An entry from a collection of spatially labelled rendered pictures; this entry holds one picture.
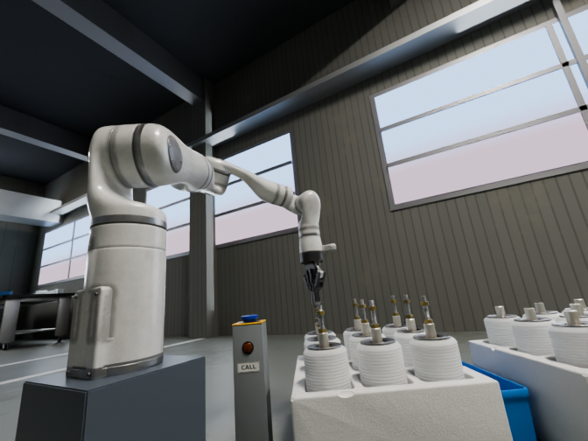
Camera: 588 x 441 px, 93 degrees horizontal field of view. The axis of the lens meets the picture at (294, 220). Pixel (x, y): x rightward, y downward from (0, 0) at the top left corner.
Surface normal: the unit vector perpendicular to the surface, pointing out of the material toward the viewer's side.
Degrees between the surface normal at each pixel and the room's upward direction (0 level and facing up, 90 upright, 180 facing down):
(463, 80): 90
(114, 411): 90
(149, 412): 90
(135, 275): 90
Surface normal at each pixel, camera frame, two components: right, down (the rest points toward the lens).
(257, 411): -0.04, -0.25
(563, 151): -0.51, -0.18
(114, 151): 0.04, 0.07
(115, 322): 0.29, -0.28
